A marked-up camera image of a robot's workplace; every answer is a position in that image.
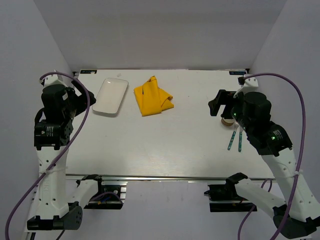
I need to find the teal handled knife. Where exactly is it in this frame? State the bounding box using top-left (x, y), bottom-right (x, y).
top-left (238, 127), bottom-right (243, 153)

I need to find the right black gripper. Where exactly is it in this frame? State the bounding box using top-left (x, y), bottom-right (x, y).
top-left (208, 89), bottom-right (254, 133)

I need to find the white rectangular plate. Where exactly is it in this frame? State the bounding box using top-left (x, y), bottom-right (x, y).
top-left (92, 78), bottom-right (129, 115)

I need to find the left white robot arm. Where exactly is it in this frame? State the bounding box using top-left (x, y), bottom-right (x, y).
top-left (26, 72), bottom-right (106, 231)

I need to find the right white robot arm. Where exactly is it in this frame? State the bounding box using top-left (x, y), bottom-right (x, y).
top-left (208, 74), bottom-right (320, 239)

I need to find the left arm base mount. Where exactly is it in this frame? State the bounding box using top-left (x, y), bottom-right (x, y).
top-left (72, 174), bottom-right (124, 210)

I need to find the yellow pikachu cloth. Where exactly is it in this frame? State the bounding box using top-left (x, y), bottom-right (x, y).
top-left (133, 76), bottom-right (174, 117)

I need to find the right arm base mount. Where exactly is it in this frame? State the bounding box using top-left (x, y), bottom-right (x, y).
top-left (203, 184), bottom-right (257, 213)

